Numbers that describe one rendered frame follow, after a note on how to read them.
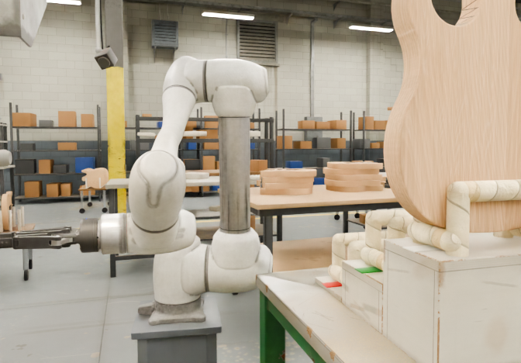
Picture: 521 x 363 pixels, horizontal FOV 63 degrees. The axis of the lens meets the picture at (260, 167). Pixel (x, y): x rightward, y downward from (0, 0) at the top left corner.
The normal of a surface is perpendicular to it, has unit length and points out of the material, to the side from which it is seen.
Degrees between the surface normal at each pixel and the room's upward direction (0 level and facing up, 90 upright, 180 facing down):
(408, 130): 90
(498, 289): 90
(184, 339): 90
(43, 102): 90
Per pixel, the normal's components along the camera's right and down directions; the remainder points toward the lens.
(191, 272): 0.06, 0.00
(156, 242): 0.18, 0.72
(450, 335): 0.26, 0.05
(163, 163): 0.20, -0.52
